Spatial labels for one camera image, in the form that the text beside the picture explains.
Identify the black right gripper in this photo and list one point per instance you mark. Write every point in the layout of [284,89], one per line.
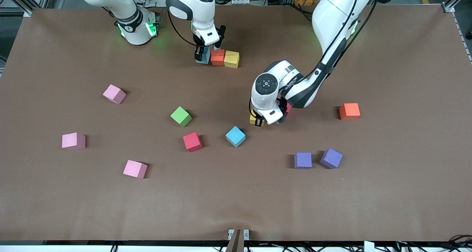
[199,52]

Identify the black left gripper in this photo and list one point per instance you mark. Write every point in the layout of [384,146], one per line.
[259,122]

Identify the yellow foam cube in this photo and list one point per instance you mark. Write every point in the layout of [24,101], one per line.
[231,59]
[252,118]

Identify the blue foam cube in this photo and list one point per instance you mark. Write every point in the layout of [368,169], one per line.
[235,135]
[207,57]

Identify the orange foam cube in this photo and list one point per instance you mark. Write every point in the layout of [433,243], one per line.
[349,111]
[217,57]

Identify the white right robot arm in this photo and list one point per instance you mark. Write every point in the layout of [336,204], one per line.
[129,16]

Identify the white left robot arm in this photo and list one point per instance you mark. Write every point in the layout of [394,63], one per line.
[332,20]

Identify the red foam cube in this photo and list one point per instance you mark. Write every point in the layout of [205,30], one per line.
[192,141]
[288,109]

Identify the purple foam cube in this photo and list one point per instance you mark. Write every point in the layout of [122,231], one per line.
[331,158]
[303,160]

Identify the green foam cube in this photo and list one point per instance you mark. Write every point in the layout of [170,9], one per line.
[180,115]

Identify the brown paper table cover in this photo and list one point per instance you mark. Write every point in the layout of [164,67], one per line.
[236,193]

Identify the pink foam cube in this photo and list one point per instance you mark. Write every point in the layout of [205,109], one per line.
[114,93]
[135,168]
[73,140]

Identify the silver mounting bracket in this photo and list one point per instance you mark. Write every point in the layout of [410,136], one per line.
[231,233]

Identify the grey camera pole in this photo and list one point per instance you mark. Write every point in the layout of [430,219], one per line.
[236,242]

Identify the aluminium frame post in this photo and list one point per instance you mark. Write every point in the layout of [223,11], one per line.
[450,5]
[25,9]

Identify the aluminium side rail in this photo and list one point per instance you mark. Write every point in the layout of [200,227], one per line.
[462,38]

